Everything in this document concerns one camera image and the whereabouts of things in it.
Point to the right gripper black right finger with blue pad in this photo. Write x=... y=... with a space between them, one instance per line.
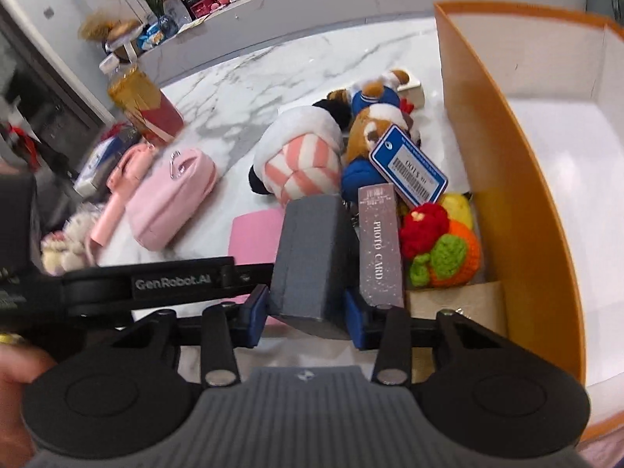
x=393 y=333

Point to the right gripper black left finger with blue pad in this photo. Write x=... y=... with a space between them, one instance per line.
x=219 y=330

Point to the gold gift box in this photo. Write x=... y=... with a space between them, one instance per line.
x=481 y=302

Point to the grey rectangular box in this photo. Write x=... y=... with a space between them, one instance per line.
x=316 y=263

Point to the yellow plush lemon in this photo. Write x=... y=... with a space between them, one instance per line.
x=458 y=208

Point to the person's left hand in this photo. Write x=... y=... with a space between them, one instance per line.
x=21 y=364

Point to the purple photo card box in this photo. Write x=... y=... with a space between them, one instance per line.
x=381 y=268

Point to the crochet orange fruit toy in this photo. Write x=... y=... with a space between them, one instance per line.
x=437 y=251

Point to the pink wallet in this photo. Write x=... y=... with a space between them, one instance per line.
x=254 y=238

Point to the white fluffy plush toy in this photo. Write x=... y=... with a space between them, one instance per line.
x=70 y=248

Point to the pink zip pouch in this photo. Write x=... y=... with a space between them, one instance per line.
x=173 y=193

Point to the brown plush dog blue outfit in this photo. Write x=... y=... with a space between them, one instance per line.
x=367 y=129

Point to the blue white price tag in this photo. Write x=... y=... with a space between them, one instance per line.
x=416 y=179

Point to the blue white small box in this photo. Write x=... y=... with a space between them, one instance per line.
x=101 y=162

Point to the pink striped panda plush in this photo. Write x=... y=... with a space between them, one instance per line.
x=300 y=153

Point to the tea bottle red label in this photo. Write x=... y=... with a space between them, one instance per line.
x=143 y=103

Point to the orange storage box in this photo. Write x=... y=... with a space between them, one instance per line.
x=535 y=97

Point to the grey raised ledge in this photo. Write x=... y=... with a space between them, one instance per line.
x=248 y=24

